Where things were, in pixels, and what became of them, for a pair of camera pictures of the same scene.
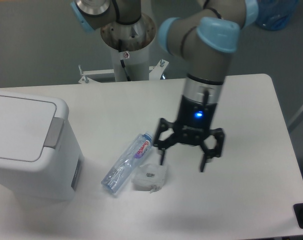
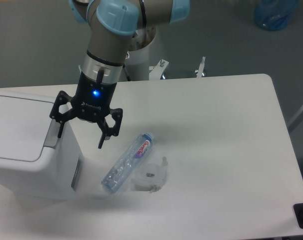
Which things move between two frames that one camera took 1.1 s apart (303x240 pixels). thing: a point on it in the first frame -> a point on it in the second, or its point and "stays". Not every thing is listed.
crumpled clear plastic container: [149, 177] stays
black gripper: [194, 120] -> [91, 101]
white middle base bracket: [156, 72] stays
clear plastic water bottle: [131, 154] stays
